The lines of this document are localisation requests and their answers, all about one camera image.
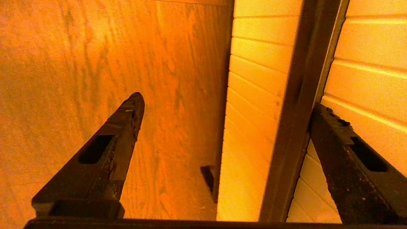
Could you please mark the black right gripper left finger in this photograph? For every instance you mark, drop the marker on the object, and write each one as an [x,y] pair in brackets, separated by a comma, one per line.
[101,159]

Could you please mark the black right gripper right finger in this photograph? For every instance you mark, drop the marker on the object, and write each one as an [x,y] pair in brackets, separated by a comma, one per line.
[356,178]

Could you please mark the white cabinet drawer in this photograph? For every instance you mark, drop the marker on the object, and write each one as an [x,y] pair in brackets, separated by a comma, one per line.
[260,95]

